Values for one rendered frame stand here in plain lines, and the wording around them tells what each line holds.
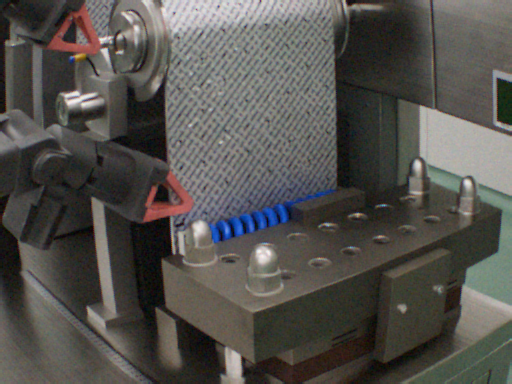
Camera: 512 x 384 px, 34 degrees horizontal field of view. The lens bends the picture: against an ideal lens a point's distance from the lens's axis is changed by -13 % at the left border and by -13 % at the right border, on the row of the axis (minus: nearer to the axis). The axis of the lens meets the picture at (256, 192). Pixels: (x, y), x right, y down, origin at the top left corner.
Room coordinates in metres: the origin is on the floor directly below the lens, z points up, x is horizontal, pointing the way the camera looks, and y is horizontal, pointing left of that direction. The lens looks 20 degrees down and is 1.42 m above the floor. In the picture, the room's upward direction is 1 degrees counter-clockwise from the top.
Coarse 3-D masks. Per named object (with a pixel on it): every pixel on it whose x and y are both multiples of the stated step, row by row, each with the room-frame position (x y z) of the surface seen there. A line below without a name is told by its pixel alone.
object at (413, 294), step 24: (408, 264) 0.87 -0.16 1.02; (432, 264) 0.88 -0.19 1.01; (384, 288) 0.85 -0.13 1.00; (408, 288) 0.86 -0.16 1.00; (432, 288) 0.88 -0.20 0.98; (384, 312) 0.85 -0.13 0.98; (408, 312) 0.86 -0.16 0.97; (432, 312) 0.89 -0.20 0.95; (384, 336) 0.84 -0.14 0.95; (408, 336) 0.86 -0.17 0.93; (432, 336) 0.89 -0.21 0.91; (384, 360) 0.84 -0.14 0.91
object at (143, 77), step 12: (132, 0) 0.98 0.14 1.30; (144, 0) 0.97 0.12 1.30; (144, 12) 0.96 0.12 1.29; (336, 12) 1.09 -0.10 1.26; (156, 24) 0.94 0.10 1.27; (336, 24) 1.09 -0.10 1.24; (156, 36) 0.94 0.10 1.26; (156, 48) 0.94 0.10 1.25; (156, 60) 0.94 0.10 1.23; (132, 72) 0.98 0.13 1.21; (144, 72) 0.96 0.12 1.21; (132, 84) 0.98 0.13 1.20; (144, 84) 0.96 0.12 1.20
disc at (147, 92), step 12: (120, 0) 1.02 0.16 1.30; (156, 0) 0.95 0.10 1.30; (156, 12) 0.95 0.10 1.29; (168, 24) 0.93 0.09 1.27; (168, 36) 0.93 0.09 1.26; (168, 48) 0.93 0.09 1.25; (168, 60) 0.93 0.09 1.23; (156, 72) 0.95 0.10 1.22; (156, 84) 0.95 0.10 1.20; (132, 96) 0.99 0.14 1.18; (144, 96) 0.97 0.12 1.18
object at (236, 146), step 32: (192, 96) 0.96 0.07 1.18; (224, 96) 0.98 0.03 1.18; (256, 96) 1.01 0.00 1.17; (288, 96) 1.04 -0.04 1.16; (320, 96) 1.07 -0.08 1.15; (192, 128) 0.96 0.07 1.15; (224, 128) 0.98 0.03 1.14; (256, 128) 1.01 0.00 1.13; (288, 128) 1.04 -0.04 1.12; (320, 128) 1.07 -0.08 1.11; (192, 160) 0.96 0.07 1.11; (224, 160) 0.98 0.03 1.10; (256, 160) 1.01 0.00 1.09; (288, 160) 1.04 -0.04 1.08; (320, 160) 1.06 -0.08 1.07; (192, 192) 0.96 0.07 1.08; (224, 192) 0.98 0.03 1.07; (256, 192) 1.01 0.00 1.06; (288, 192) 1.04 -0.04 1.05
